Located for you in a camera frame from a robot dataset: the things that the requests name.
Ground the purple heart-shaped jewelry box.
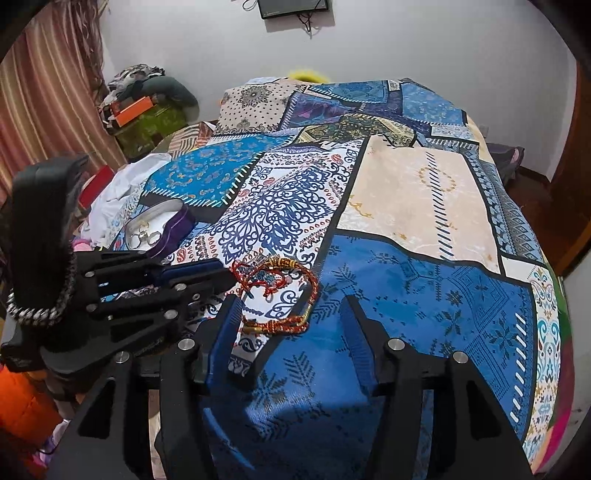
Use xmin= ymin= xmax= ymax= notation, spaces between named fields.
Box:
xmin=123 ymin=199 xmax=197 ymax=260

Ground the red gold braided bracelet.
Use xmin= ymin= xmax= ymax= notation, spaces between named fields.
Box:
xmin=230 ymin=255 xmax=321 ymax=335

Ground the pink fabric item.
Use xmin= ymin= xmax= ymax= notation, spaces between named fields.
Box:
xmin=71 ymin=237 xmax=94 ymax=252

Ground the white cloth on bed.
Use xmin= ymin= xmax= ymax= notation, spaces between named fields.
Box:
xmin=79 ymin=153 xmax=172 ymax=247

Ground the red box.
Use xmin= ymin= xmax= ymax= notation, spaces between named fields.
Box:
xmin=78 ymin=165 xmax=115 ymax=210

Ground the green patterned covered stand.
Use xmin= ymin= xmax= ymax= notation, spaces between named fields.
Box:
xmin=114 ymin=103 xmax=187 ymax=162

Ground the striped pillow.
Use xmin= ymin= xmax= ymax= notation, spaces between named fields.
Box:
xmin=166 ymin=121 xmax=216 ymax=159

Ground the orange box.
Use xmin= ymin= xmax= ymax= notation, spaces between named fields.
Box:
xmin=114 ymin=96 xmax=153 ymax=127

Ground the blue patchwork bedspread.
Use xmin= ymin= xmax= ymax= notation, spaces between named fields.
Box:
xmin=106 ymin=78 xmax=562 ymax=479

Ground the pile of clothes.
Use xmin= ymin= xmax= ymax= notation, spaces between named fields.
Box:
xmin=98 ymin=64 xmax=198 ymax=121

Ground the red striped curtain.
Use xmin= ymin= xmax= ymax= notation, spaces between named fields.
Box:
xmin=1 ymin=1 xmax=125 ymax=198

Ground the yellow round object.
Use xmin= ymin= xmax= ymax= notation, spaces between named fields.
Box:
xmin=288 ymin=69 xmax=329 ymax=84

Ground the dark bag on floor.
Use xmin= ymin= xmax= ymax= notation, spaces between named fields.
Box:
xmin=487 ymin=143 xmax=525 ymax=185

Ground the black white braided strap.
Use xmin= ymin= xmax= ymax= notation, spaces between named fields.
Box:
xmin=6 ymin=250 xmax=79 ymax=326

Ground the small black wall monitor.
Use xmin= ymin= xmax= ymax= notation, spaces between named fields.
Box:
xmin=257 ymin=0 xmax=329 ymax=19

